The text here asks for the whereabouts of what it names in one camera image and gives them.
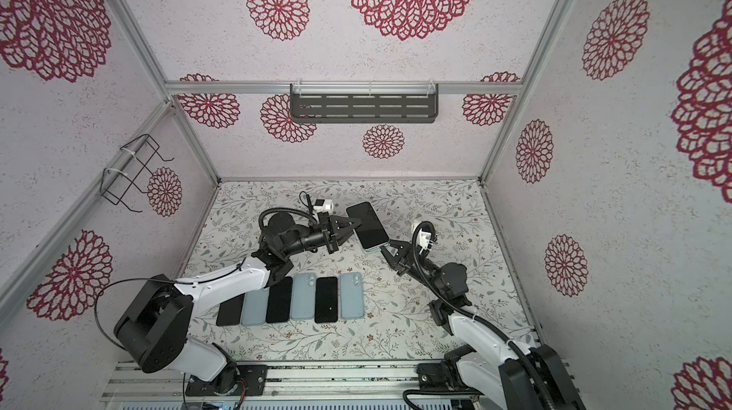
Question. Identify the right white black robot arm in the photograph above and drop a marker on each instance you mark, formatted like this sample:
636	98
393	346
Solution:
508	374

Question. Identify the light blue phone case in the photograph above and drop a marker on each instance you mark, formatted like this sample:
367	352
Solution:
255	306
303	304
351	300

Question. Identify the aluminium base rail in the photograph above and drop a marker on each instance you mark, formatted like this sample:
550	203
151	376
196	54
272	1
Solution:
277	380

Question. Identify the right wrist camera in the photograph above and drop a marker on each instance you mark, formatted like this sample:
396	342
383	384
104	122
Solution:
424	236

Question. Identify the black phone removed from case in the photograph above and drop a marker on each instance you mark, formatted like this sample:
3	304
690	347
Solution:
230	312

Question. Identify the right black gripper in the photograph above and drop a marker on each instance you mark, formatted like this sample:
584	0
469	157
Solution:
409	263

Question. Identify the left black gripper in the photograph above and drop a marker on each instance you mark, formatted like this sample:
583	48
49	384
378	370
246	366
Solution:
333	240

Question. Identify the black phone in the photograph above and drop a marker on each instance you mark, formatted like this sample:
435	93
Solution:
279	302
327	300

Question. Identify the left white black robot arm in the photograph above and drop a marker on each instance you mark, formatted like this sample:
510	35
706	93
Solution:
154	328

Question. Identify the grey slotted wall shelf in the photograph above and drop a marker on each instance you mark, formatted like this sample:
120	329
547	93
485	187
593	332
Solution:
370	104

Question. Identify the black smartphone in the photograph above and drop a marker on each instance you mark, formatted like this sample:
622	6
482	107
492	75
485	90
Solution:
371	233

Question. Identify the black wire wall basket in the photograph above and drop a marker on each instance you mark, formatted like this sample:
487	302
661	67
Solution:
116	183

